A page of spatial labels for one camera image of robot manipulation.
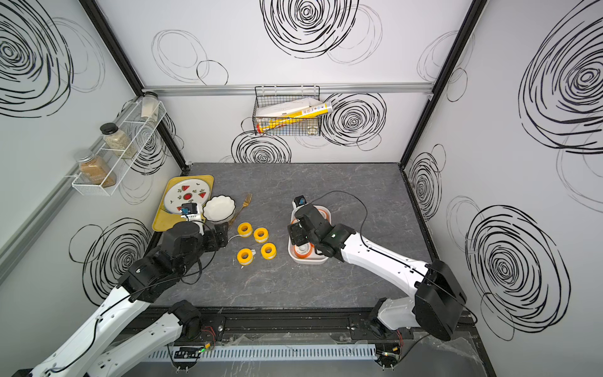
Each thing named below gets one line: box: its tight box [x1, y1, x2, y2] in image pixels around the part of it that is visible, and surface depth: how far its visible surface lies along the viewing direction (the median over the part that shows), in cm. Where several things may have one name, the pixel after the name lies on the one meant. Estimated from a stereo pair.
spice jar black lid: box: [99, 122, 119, 136], surface depth 70 cm
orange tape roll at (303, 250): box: [293, 241, 315, 259], surface depth 91 cm
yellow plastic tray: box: [152, 175, 215, 232], surface depth 102 cm
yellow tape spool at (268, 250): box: [260, 241, 278, 260], surface depth 91 cm
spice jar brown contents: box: [73, 150, 117, 188], surface depth 65 cm
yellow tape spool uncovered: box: [253, 226, 270, 244], surface depth 95 cm
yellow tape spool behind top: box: [237, 221, 253, 238], surface depth 96 cm
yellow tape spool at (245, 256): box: [236, 247, 254, 267], surface depth 89 cm
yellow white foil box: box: [255, 97, 334, 134], surface depth 88 cm
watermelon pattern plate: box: [164, 179, 211, 213], surface depth 110 cm
